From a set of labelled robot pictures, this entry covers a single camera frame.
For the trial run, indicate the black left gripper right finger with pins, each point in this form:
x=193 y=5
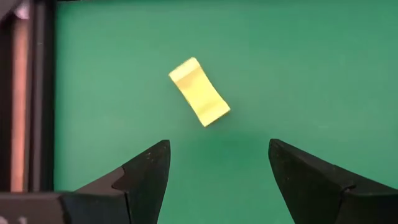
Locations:
x=304 y=180

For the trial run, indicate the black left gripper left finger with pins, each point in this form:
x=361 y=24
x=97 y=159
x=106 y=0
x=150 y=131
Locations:
x=146 y=174

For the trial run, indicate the yellow rectangular block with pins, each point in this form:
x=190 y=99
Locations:
x=199 y=91

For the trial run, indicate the green table mat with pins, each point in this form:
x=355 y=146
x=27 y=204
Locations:
x=280 y=62

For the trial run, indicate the black table frame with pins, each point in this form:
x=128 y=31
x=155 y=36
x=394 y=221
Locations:
x=40 y=93

